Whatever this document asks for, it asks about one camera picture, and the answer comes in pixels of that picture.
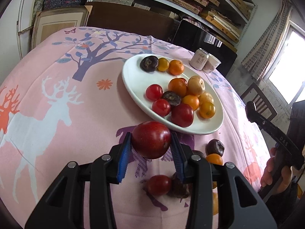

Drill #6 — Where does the white paper cup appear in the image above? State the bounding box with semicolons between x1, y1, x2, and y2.
203;54;221;74

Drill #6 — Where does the small orange mandarin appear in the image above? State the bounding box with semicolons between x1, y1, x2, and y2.
168;77;188;97

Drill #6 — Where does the window frame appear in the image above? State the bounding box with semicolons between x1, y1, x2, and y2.
264;21;304;109

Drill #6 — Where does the large orange mandarin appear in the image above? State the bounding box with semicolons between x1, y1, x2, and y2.
168;60;185;76

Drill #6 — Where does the pale yellow fruit front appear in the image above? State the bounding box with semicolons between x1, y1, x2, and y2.
198;92;214;105

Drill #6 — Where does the orange kumquat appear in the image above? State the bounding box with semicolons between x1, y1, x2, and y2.
181;95;200;111

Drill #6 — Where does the curtain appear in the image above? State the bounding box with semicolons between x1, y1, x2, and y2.
241;0;293;81

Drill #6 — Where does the pink drink can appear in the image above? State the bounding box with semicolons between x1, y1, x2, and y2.
189;48;209;70

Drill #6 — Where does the dark cabinet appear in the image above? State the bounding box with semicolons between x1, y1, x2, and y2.
87;2;237;76

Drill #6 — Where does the red cherry tomato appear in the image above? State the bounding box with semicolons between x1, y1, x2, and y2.
152;99;171;117

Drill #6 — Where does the wooden chair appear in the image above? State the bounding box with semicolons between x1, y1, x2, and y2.
240;83;278;121

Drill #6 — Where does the dark red plum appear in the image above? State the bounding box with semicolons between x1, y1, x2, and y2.
131;121;171;159

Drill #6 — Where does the dark water chestnut top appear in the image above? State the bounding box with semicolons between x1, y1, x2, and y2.
161;90;181;106

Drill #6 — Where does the person's right hand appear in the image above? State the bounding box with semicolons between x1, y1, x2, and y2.
260;147;293;195

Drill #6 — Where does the small orange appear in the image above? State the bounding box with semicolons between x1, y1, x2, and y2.
157;58;170;72

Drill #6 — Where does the white oval plate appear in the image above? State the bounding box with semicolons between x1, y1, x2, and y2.
121;54;224;135

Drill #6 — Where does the large dark water chestnut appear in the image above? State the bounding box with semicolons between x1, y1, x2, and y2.
140;55;159;72

